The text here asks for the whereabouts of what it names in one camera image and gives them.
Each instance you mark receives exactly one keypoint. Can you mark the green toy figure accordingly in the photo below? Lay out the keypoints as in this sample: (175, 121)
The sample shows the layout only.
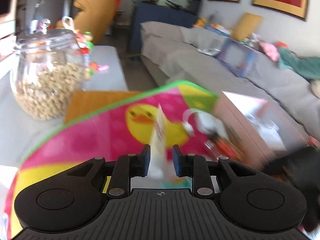
(86, 46)

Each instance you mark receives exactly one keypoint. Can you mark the grey sofa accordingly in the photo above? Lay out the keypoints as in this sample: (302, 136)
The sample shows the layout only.
(217, 63)

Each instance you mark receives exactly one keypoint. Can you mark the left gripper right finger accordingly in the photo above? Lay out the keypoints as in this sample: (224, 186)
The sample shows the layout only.
(198, 169)

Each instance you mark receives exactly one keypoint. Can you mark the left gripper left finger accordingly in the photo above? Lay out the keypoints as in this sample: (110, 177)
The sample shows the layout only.
(124, 169)

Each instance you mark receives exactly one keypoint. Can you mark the colourful duck play mat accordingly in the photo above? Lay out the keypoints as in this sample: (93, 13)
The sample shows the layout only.
(109, 124)

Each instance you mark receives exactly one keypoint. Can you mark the pink soft toy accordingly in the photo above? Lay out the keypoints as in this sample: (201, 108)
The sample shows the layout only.
(270, 50)

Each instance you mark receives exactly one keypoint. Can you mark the green blanket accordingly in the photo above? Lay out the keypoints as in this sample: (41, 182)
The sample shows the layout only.
(306, 67)

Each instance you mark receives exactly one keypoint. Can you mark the yellow cushion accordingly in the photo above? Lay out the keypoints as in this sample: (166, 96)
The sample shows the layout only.
(247, 24)

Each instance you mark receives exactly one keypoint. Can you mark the cream tube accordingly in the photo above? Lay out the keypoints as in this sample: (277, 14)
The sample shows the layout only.
(158, 158)

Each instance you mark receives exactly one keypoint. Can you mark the pink cardboard box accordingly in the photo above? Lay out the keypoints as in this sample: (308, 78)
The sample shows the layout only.
(265, 130)

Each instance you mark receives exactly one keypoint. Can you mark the white power adapter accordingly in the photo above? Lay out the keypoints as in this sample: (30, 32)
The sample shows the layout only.
(208, 124)

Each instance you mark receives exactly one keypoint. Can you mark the glass jar of nuts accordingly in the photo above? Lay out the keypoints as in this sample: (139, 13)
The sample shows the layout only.
(50, 69)

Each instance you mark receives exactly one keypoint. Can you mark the orange beanbag chair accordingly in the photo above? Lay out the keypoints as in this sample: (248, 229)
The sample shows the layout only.
(94, 16)

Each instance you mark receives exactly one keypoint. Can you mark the purple picture book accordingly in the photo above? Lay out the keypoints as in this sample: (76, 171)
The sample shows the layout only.
(236, 57)

